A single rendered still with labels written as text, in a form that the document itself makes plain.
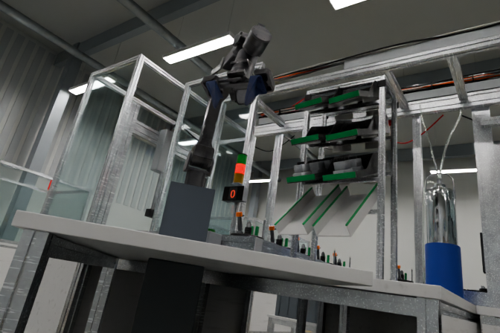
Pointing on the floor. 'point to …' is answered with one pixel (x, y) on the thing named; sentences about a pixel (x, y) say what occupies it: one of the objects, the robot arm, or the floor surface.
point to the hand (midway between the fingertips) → (233, 96)
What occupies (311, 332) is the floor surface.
